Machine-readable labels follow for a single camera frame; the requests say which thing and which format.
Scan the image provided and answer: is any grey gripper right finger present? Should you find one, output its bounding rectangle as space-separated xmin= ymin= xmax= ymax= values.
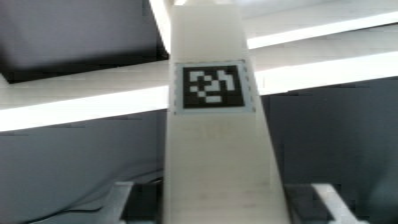
xmin=286 ymin=183 xmax=370 ymax=224

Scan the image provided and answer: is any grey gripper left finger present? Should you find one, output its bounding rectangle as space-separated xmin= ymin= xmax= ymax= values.
xmin=94 ymin=182 xmax=160 ymax=224

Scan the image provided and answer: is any white desk leg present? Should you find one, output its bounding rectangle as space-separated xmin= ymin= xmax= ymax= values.
xmin=163 ymin=0 xmax=291 ymax=224

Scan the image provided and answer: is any white desk top tray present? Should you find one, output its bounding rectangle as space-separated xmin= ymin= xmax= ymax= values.
xmin=149 ymin=0 xmax=398 ymax=56

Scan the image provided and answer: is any white front fence bar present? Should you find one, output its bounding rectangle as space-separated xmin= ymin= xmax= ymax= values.
xmin=0 ymin=23 xmax=398 ymax=132

